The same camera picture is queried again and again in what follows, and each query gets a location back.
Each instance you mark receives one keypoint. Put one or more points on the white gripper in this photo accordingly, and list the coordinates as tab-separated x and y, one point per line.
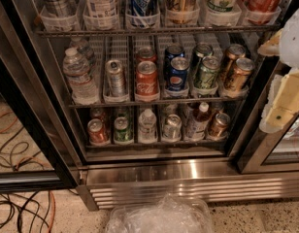
294	45

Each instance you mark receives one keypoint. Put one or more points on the gold can front middle shelf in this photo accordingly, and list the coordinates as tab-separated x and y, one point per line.
238	74

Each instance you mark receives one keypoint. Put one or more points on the gold can rear middle shelf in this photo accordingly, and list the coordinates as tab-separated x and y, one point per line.
231	54

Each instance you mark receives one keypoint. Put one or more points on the green can front middle shelf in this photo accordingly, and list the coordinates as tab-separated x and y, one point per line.
206	73

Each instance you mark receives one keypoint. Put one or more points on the green can rear middle shelf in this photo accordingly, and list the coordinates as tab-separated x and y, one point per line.
200	51

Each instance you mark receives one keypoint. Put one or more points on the gold can bottom shelf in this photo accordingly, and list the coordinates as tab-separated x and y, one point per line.
219	125

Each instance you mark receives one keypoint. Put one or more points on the brown drink bottle bottom shelf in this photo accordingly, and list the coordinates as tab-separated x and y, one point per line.
198	122

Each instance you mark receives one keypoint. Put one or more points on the blue pepsi can front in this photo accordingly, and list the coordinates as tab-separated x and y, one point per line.
176	75

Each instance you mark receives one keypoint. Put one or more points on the blue pepsi can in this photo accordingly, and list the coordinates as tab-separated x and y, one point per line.
172	51
176	75

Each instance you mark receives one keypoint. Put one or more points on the blue pepsi can rear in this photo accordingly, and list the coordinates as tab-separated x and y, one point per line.
172	51

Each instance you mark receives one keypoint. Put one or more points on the silver can bottom shelf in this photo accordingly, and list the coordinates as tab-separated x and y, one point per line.
171	128

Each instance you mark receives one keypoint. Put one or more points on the brown gold can top shelf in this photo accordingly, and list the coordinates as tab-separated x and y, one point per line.
180	11

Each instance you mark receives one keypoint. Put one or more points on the red coca cola can front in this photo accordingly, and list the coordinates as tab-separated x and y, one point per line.
146	78

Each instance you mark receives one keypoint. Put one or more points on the red coca cola can rear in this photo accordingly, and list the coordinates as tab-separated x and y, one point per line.
146	53

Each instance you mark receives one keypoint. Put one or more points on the water bottle bottom shelf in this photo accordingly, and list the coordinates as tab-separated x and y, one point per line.
147	127

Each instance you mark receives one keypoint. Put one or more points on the silver diet coke can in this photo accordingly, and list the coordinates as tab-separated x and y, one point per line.
116	77

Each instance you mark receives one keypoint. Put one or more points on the green can bottom shelf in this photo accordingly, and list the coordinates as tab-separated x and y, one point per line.
122	133

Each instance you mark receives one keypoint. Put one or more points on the white blue can top shelf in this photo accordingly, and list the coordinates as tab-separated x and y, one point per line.
102	14

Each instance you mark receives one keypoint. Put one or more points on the red can bottom shelf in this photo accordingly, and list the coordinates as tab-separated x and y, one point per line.
97	132

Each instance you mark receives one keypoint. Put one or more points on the open glass fridge door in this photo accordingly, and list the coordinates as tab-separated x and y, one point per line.
32	85

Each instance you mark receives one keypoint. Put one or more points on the clear plastic bag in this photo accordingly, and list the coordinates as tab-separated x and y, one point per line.
170	214

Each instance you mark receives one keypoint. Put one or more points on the front water bottle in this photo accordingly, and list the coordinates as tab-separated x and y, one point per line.
79	76

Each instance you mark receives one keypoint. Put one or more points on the rear water bottle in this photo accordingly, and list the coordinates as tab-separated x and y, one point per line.
83	47

